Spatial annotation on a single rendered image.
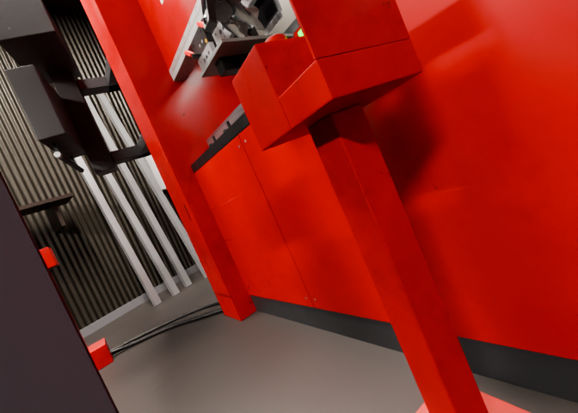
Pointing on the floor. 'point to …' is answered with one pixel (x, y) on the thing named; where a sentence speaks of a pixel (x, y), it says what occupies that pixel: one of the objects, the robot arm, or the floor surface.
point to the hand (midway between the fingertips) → (255, 34)
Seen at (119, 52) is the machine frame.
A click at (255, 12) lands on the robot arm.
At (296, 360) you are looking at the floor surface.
